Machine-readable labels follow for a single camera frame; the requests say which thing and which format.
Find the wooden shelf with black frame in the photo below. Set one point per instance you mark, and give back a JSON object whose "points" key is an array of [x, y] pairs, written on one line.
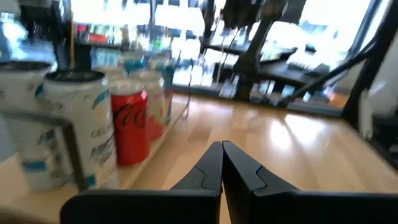
{"points": [[74, 155]]}

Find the pink white sparkling water can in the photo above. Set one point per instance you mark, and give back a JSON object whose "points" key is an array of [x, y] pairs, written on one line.
{"points": [[154, 102]]}

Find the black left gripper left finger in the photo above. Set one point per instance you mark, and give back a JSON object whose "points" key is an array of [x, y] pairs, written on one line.
{"points": [[205, 174]]}

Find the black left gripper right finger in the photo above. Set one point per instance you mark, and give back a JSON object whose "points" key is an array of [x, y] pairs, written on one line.
{"points": [[242, 180]]}

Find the red Coca-Cola can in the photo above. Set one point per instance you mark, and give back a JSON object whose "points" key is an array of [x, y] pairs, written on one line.
{"points": [[130, 137]]}

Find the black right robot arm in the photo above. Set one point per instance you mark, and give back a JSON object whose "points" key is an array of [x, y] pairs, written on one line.
{"points": [[252, 62]]}

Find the black diagonal frame strut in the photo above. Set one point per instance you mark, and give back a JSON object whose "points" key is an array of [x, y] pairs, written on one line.
{"points": [[326, 76]]}

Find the white Celsius Arctic Vibe can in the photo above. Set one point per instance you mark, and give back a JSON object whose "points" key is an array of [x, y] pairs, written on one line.
{"points": [[93, 109], [18, 90]]}

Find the white metal bar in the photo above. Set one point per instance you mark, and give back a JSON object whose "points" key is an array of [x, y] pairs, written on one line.
{"points": [[365, 115]]}

